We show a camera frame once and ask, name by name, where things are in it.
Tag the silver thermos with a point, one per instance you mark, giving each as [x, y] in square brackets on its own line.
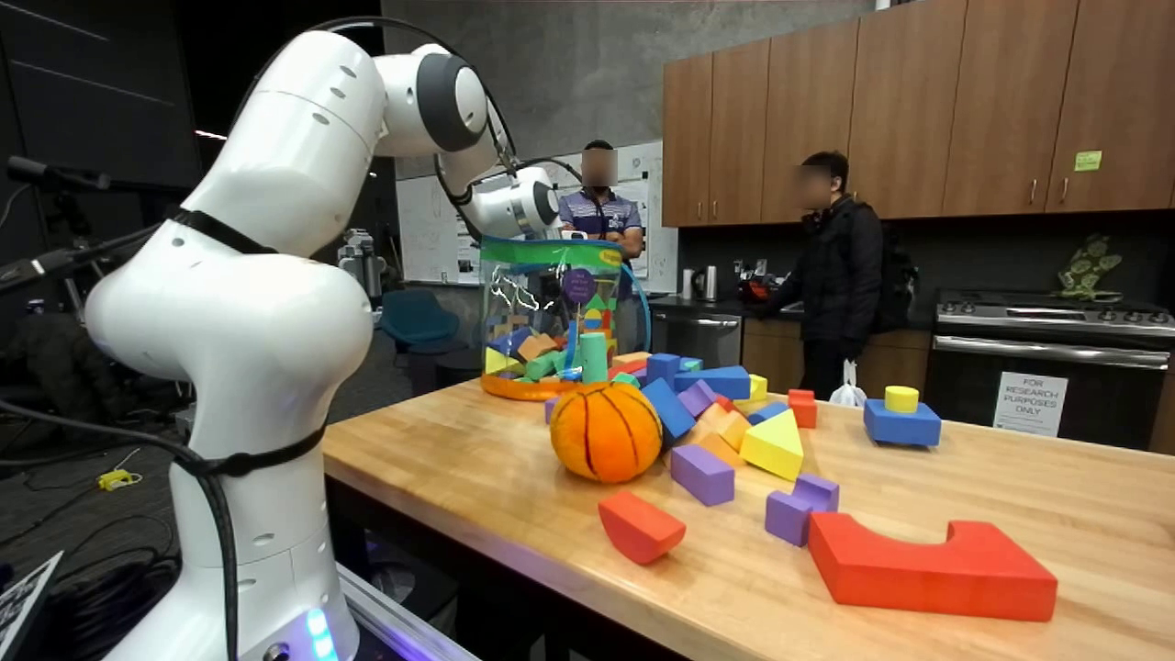
[710, 279]

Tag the long blue foam block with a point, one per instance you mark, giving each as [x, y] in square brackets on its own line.
[723, 378]

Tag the black table frame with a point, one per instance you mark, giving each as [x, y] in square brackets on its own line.
[368, 526]

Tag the black camera stand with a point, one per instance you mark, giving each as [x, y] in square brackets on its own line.
[48, 258]

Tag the green cabinet sticker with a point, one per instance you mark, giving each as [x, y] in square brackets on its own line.
[1087, 158]

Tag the red wedge foam block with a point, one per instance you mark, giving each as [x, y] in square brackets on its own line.
[639, 530]

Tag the person in black jacket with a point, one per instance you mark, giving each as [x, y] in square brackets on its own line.
[838, 269]

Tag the stainless steel dishwasher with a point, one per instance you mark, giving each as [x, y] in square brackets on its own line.
[698, 334]

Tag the yellow triangular foam block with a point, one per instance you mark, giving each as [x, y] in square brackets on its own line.
[499, 362]
[778, 448]

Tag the clear plastic toy bin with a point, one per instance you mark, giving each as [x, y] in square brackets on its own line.
[554, 258]

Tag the small purple foam block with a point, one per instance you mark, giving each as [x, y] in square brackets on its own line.
[698, 398]

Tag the stainless steel oven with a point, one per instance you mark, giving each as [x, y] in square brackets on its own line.
[1051, 334]

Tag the yellow cylinder foam block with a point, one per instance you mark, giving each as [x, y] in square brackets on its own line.
[901, 398]

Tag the long red foam block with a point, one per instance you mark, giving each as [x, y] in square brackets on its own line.
[631, 362]

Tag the white paper sheet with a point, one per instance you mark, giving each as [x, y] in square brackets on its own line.
[22, 591]

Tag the person in purple shirt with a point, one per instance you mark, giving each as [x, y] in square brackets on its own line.
[600, 213]

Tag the purple L-shaped foam block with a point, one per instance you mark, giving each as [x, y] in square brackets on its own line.
[790, 516]

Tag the green potted plant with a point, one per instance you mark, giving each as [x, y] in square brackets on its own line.
[1087, 269]

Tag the orange yellow foam block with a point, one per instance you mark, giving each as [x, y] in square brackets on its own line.
[723, 431]

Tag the blue slanted foam block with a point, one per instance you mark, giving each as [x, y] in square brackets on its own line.
[670, 410]

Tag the wooden base cabinet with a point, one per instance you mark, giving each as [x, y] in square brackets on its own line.
[773, 354]

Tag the silver machine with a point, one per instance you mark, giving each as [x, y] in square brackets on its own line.
[357, 263]

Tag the yellow floor tape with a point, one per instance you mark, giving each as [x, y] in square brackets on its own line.
[119, 480]

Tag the orange plush basketball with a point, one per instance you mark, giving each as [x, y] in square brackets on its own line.
[606, 431]

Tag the small yellow foam block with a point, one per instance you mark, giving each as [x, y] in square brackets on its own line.
[759, 388]

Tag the green cylinder foam block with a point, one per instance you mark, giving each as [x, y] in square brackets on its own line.
[594, 357]

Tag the small blue foam block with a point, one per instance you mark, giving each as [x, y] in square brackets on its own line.
[664, 366]

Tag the large red arch block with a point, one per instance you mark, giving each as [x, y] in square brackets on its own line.
[933, 579]

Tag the blue bridge foam block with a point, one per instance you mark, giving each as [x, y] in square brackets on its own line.
[901, 428]

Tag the wooden wall cabinets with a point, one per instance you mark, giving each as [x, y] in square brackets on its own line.
[918, 110]

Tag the purple cuboid foam block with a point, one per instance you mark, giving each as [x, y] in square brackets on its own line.
[703, 475]

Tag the teal round chair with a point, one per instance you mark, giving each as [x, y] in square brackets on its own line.
[418, 322]

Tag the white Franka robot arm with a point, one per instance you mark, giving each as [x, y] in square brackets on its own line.
[244, 333]

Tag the white wall board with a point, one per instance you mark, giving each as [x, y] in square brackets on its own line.
[425, 231]

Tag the white paper sign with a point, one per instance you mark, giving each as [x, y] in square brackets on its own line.
[1031, 401]

